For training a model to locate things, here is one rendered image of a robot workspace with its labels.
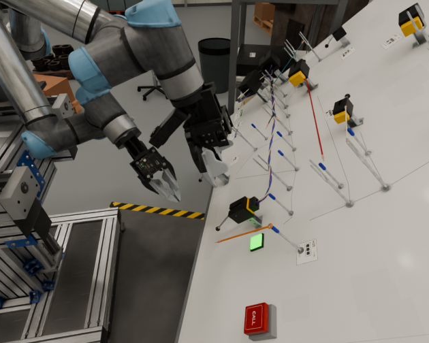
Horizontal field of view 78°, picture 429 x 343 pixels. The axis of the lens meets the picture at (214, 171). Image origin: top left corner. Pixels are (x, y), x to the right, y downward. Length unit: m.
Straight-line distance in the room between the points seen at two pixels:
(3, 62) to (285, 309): 0.81
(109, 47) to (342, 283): 0.55
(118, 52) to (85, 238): 1.55
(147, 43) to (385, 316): 0.54
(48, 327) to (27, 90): 1.22
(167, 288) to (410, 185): 1.51
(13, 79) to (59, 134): 0.15
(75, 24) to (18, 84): 0.26
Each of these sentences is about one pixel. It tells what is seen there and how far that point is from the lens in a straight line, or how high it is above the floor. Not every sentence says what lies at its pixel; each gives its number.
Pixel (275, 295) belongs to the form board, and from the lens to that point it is 0.61.
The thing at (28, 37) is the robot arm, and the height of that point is 1.38.
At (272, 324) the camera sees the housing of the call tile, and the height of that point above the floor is 1.10.
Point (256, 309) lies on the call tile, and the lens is 0.59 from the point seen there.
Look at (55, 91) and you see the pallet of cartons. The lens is 3.51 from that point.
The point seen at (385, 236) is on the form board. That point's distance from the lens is 0.55.
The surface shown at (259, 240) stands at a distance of 0.70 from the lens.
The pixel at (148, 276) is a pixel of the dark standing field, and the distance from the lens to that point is 1.88.
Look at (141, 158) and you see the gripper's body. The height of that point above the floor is 1.24.
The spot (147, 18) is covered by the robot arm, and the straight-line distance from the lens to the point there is 0.46.
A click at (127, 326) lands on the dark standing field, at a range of 1.79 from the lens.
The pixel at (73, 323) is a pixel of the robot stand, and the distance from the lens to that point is 1.66.
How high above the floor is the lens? 1.64
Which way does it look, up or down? 42 degrees down
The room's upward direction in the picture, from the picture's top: straight up
